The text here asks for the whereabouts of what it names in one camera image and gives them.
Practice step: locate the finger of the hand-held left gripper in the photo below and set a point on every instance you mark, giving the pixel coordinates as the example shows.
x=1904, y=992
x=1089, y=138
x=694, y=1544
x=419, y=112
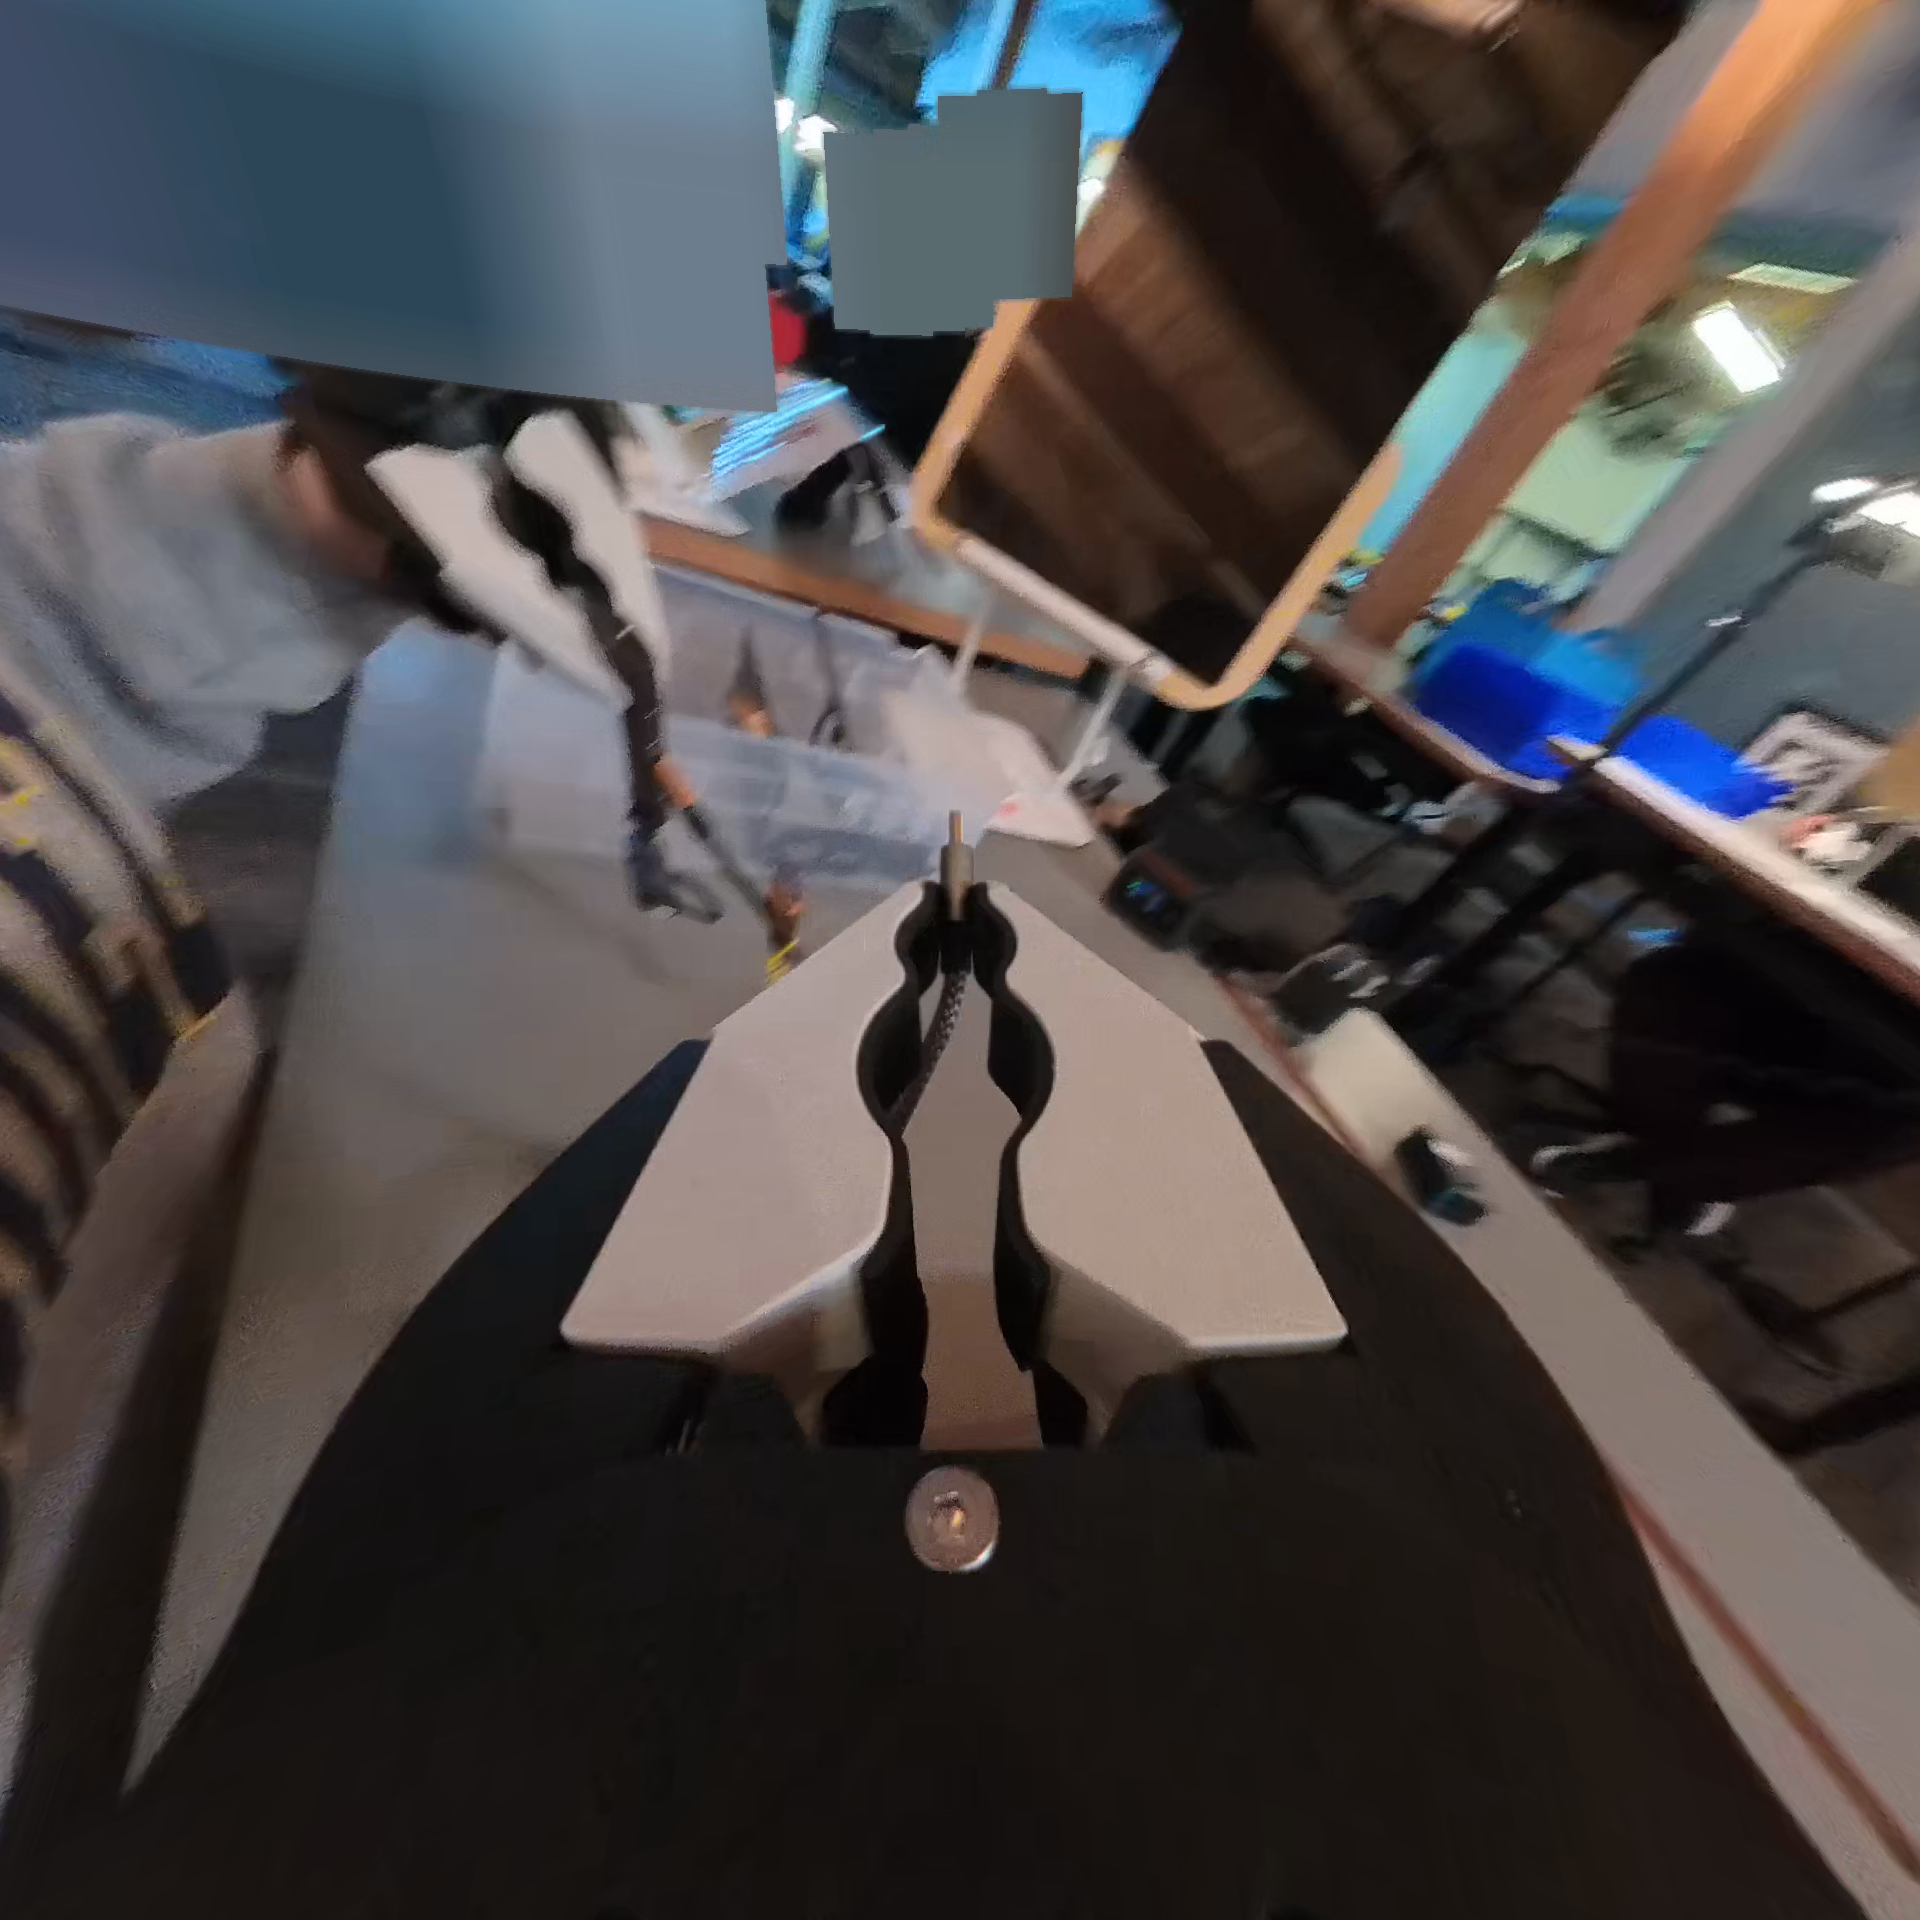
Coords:
x=495, y=586
x=600, y=510

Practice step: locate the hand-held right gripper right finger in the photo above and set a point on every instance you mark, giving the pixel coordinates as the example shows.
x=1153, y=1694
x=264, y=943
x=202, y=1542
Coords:
x=1171, y=1201

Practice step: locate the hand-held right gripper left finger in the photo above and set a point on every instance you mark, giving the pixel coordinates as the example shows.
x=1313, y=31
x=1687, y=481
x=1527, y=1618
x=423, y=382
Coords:
x=720, y=1201

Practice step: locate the dark grey usb hub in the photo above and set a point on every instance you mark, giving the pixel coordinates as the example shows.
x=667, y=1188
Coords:
x=638, y=720

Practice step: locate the clear plastic bin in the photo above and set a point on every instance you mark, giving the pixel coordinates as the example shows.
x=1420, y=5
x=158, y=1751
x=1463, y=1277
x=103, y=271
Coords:
x=810, y=750

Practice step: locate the small black device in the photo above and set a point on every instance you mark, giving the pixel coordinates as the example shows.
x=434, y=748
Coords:
x=1435, y=1177

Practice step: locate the black power station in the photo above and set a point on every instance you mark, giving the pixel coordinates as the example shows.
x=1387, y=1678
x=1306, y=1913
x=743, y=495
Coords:
x=1153, y=896

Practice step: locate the white panel stand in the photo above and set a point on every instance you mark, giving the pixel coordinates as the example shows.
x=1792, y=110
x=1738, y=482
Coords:
x=1049, y=599

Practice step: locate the person's patterned sweater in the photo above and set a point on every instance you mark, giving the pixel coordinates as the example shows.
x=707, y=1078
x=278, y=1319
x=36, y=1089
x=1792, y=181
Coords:
x=76, y=975

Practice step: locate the stack of blue bins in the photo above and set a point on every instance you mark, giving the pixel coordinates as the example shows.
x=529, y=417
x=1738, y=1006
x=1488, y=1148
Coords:
x=1499, y=674

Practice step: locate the blue plastic bin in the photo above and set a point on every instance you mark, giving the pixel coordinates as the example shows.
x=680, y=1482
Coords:
x=1695, y=765

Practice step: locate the wood-rimmed dark panel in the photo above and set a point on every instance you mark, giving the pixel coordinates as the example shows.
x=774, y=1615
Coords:
x=1276, y=301

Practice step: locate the studio light on stand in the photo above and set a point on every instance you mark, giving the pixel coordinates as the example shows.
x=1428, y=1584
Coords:
x=1710, y=661

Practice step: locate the printed marker frame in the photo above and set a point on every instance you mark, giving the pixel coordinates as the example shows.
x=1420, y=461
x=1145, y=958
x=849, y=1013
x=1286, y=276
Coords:
x=1808, y=758

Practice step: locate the wooden post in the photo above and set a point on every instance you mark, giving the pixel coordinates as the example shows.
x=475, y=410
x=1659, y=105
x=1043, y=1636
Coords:
x=1620, y=301

